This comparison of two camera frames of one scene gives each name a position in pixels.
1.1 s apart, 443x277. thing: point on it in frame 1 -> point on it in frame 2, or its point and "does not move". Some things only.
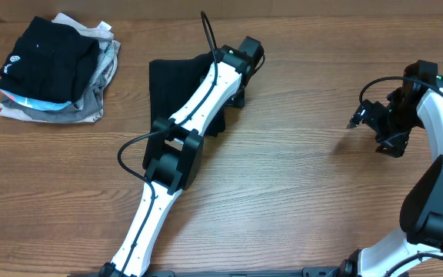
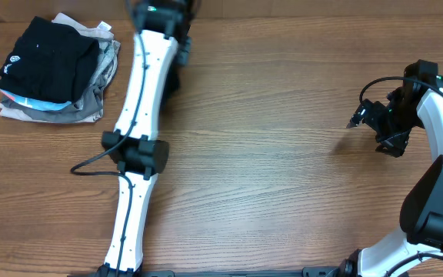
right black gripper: (397, 142) does not move
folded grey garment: (89, 107) does not move
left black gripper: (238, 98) -> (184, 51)
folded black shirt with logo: (50, 61) does not move
